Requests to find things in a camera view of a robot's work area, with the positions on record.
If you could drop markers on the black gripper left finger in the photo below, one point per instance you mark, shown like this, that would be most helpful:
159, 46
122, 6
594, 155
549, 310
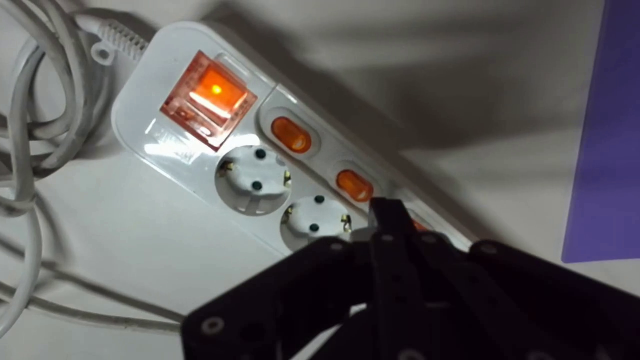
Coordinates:
301, 300

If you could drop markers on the white six-socket power strip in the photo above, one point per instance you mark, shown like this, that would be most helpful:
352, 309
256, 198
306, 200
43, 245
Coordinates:
172, 143

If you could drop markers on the purple mat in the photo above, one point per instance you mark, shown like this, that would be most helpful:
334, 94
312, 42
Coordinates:
611, 167

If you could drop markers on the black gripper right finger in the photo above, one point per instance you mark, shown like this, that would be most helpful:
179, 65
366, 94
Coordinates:
506, 307

